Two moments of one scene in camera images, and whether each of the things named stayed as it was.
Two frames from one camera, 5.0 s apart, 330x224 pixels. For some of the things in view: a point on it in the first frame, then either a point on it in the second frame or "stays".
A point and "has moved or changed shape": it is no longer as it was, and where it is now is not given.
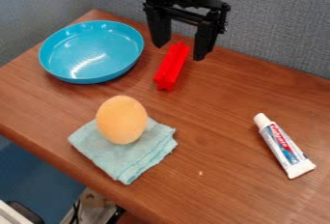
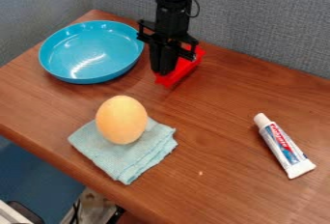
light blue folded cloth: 126,161 stays
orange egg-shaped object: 120,119 stays
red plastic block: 166,74 has moved or changed shape
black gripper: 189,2 to 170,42
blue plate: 91,51 stays
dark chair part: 31,215 stays
